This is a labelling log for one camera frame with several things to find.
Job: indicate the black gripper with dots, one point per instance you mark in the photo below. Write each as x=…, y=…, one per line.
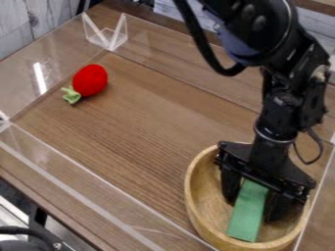
x=262, y=162

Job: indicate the green rectangular block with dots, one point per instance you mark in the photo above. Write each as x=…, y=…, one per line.
x=246, y=215

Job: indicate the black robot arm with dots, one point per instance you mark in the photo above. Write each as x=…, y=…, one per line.
x=262, y=36

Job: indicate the brown wooden bowl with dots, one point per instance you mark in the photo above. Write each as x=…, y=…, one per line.
x=209, y=212

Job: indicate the black equipment under table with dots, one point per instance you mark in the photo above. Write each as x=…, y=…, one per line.
x=21, y=236

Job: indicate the red plush strawberry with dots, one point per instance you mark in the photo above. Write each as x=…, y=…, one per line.
x=88, y=83

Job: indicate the clear acrylic enclosure wall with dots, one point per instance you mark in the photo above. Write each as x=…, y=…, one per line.
x=102, y=163

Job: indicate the clear acrylic corner bracket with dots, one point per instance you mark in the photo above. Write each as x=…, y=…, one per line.
x=106, y=38

